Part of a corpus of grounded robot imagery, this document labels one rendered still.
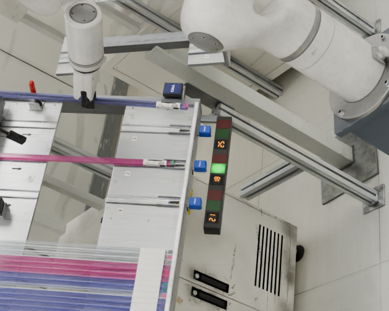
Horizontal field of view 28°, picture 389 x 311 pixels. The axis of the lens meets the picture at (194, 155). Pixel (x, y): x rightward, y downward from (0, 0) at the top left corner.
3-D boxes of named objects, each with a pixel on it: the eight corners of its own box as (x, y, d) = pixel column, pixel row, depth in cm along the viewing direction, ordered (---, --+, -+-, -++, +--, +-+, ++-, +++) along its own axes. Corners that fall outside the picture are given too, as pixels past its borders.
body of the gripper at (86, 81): (75, 39, 187) (77, 68, 196) (66, 71, 181) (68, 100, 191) (105, 43, 187) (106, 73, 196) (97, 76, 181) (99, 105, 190)
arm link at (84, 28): (65, 37, 184) (69, 66, 179) (62, -3, 173) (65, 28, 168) (100, 34, 185) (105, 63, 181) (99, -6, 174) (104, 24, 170)
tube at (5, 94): (188, 105, 196) (188, 103, 195) (187, 110, 196) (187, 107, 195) (-6, 92, 201) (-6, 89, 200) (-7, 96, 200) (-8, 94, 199)
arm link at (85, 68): (71, 34, 185) (73, 42, 187) (64, 63, 180) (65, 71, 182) (107, 39, 185) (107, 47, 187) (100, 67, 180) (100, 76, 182)
